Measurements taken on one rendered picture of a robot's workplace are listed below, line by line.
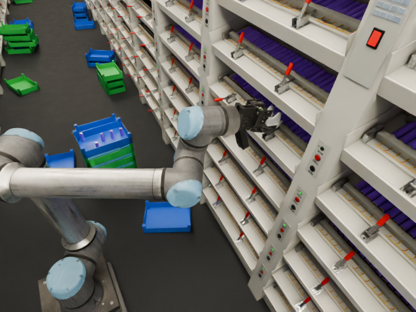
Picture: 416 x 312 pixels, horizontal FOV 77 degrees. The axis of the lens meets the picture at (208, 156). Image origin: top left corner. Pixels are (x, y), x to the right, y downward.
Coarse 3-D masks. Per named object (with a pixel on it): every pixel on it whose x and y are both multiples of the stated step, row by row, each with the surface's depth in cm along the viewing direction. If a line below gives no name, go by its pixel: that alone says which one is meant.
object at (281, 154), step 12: (216, 72) 118; (228, 72) 121; (216, 84) 120; (216, 96) 118; (240, 96) 112; (252, 132) 100; (276, 132) 95; (264, 144) 94; (276, 144) 92; (288, 144) 91; (276, 156) 90; (288, 156) 88; (300, 156) 87; (288, 168) 85
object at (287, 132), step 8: (224, 80) 119; (232, 88) 115; (240, 88) 111; (248, 96) 107; (280, 128) 93; (280, 136) 93; (288, 136) 91; (296, 136) 89; (296, 144) 89; (304, 144) 87
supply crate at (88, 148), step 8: (120, 120) 175; (96, 128) 170; (104, 128) 173; (112, 128) 177; (88, 136) 170; (96, 136) 171; (104, 136) 171; (120, 136) 172; (128, 136) 164; (80, 144) 164; (88, 144) 165; (104, 144) 165; (112, 144) 161; (120, 144) 164; (88, 152) 154; (96, 152) 158
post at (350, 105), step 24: (360, 24) 52; (408, 24) 45; (336, 96) 62; (360, 96) 56; (336, 120) 63; (360, 120) 59; (312, 144) 73; (336, 144) 65; (336, 168) 71; (288, 192) 89; (312, 192) 78; (288, 216) 93; (288, 240) 97; (264, 264) 121
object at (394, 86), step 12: (408, 48) 48; (396, 60) 49; (408, 60) 51; (384, 72) 50; (396, 72) 51; (408, 72) 50; (384, 84) 52; (396, 84) 49; (408, 84) 48; (384, 96) 53; (396, 96) 51; (408, 96) 48; (408, 108) 50
